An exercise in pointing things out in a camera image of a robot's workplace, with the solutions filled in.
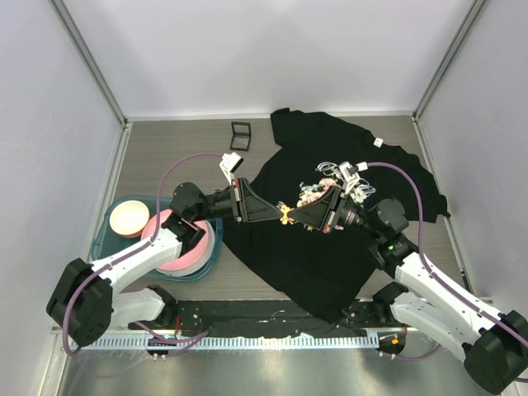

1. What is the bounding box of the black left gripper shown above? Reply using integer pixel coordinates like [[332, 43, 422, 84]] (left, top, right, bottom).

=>
[[191, 177, 282, 224]]

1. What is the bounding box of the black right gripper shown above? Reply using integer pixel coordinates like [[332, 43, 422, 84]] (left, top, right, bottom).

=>
[[288, 185, 383, 240]]

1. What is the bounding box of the black floral print t-shirt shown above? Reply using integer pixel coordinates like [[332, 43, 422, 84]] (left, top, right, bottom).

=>
[[223, 108, 447, 322]]

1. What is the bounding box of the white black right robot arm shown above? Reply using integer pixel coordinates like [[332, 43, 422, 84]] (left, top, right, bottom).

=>
[[288, 187, 527, 395]]

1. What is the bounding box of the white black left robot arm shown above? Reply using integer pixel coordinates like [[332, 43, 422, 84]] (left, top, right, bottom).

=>
[[46, 178, 282, 356]]

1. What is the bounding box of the white garment neck label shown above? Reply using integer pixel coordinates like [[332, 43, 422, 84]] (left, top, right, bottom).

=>
[[373, 138, 384, 148]]

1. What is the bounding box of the white plate under pink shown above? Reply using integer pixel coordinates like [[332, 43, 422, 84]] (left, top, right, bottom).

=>
[[153, 222, 217, 278]]

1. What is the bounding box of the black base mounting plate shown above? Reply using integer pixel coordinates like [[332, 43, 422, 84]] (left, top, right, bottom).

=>
[[146, 300, 405, 339]]

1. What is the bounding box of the orange bowl under white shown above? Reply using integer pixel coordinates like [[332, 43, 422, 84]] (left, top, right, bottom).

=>
[[117, 230, 143, 239]]

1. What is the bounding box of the teal plastic tray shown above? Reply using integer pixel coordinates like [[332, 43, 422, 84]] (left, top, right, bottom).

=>
[[90, 195, 224, 283]]

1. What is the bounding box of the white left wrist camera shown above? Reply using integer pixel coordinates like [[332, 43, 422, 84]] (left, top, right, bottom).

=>
[[219, 152, 243, 184]]

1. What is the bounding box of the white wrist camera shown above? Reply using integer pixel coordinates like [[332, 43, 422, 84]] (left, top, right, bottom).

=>
[[338, 162, 369, 198], [219, 152, 243, 184]]

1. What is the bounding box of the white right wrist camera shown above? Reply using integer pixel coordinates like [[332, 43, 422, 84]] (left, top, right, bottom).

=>
[[338, 162, 369, 198]]

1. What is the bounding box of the white slotted cable duct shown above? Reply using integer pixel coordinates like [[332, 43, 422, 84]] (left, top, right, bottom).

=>
[[82, 332, 379, 351]]

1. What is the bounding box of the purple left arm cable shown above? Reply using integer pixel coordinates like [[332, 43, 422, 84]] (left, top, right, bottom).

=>
[[61, 152, 225, 357]]

